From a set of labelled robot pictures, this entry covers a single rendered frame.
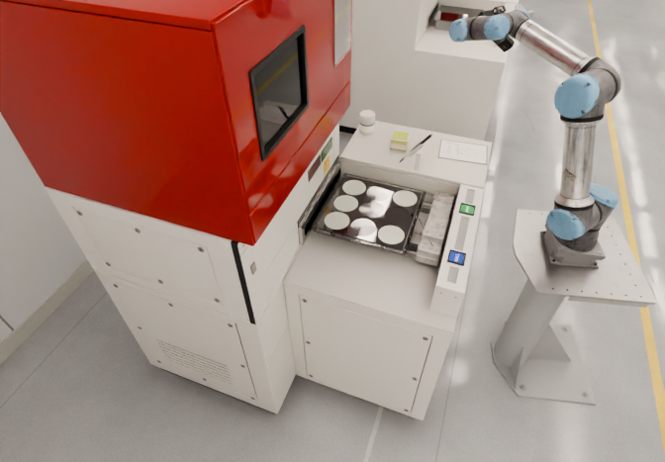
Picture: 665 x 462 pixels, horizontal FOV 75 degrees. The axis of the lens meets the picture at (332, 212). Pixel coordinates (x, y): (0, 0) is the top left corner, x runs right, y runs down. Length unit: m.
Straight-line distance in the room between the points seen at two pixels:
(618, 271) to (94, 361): 2.45
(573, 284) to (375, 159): 0.90
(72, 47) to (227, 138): 0.38
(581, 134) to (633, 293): 0.66
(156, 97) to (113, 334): 1.88
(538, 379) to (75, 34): 2.33
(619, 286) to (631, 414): 0.90
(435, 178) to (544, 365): 1.19
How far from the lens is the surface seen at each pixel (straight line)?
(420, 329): 1.57
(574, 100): 1.47
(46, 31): 1.17
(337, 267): 1.64
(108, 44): 1.05
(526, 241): 1.89
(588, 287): 1.83
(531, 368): 2.53
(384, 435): 2.23
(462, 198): 1.78
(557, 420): 2.46
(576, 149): 1.54
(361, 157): 1.92
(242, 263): 1.27
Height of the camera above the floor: 2.09
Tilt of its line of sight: 43 degrees down
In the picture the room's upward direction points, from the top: 1 degrees counter-clockwise
